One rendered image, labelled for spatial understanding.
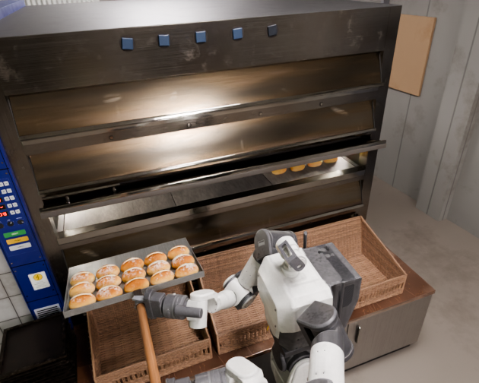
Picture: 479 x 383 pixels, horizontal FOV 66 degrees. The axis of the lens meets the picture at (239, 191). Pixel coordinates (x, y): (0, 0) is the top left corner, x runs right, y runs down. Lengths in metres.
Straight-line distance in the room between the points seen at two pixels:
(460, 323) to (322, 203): 1.47
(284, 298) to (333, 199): 1.30
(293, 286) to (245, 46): 1.10
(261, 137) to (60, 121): 0.95
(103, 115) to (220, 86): 0.55
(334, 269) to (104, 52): 1.23
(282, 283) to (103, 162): 1.03
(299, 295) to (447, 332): 2.10
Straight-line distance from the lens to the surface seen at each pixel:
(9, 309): 2.34
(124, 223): 2.02
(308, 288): 1.24
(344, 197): 2.47
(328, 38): 2.02
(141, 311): 1.46
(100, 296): 1.59
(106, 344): 2.26
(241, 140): 1.94
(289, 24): 1.90
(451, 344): 3.15
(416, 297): 2.53
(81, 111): 1.76
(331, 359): 1.06
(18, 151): 1.84
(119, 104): 1.75
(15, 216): 1.95
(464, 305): 3.47
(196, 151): 1.88
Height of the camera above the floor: 2.28
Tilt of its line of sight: 31 degrees down
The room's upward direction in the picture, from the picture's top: 2 degrees counter-clockwise
